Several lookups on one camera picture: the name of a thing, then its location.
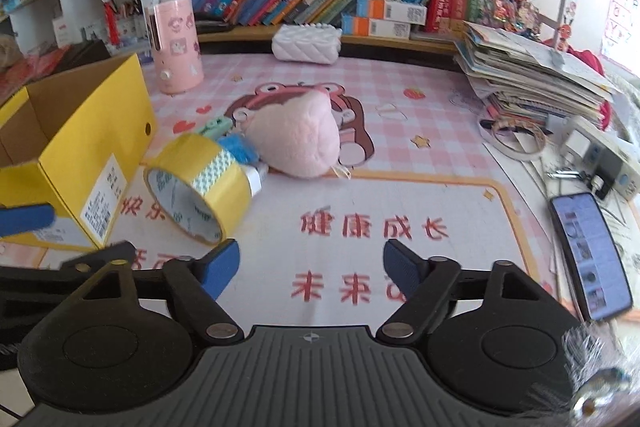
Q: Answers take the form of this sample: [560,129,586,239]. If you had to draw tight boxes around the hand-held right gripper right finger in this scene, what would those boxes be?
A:
[376,240,557,342]

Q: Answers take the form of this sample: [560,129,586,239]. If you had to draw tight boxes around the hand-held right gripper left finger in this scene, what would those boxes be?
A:
[75,238,242,342]

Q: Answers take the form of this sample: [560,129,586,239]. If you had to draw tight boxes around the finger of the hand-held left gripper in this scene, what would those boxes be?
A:
[0,203,57,239]
[59,241,138,275]

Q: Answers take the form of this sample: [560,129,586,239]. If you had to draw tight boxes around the yellow tape roll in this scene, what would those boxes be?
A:
[143,133,253,247]

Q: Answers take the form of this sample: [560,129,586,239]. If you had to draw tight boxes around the yellow cardboard box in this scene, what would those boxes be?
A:
[0,53,158,253]

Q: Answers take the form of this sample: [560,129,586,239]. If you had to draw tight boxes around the small mint green gadget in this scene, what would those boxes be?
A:
[192,117,234,142]

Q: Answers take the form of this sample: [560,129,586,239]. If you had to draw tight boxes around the pink plush toy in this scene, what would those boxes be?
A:
[245,89,343,180]

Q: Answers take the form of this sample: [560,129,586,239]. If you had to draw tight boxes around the pink cartoon desk mat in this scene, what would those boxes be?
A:
[100,52,568,338]

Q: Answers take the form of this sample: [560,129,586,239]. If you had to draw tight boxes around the small white gadget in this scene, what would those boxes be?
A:
[244,164,271,198]

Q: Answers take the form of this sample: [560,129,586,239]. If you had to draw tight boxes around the red booklets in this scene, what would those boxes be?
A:
[0,47,68,105]

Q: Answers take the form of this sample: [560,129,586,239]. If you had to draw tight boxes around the white tape roll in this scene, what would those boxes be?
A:
[492,124,546,158]

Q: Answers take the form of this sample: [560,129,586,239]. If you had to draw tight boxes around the brown plush toy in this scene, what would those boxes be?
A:
[0,34,23,68]

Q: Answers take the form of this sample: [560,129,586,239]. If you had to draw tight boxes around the black pouch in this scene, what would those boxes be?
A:
[65,39,112,64]

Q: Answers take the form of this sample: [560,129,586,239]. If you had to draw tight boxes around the black smartphone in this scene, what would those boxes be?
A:
[549,193,633,322]

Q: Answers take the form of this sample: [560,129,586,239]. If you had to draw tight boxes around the crinkled clear plastic wrap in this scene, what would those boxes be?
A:
[562,321,640,427]

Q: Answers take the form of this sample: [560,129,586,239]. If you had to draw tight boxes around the pink cylindrical humidifier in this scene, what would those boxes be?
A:
[145,0,205,95]

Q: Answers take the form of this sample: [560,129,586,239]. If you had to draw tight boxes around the white power strip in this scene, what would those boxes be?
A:
[560,117,640,200]

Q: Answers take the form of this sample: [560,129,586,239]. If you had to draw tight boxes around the stack of magazines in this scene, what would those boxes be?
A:
[452,21,621,128]

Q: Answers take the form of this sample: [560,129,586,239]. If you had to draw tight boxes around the white quilted pouch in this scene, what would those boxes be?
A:
[271,23,343,65]

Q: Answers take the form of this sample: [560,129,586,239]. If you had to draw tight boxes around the orange and white box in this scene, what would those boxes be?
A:
[341,14,412,40]
[356,0,428,26]

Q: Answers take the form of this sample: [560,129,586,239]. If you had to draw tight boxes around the red upright book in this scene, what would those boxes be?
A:
[425,0,468,32]

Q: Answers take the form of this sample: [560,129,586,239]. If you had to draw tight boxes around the colourful picture book set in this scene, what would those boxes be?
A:
[465,0,541,32]

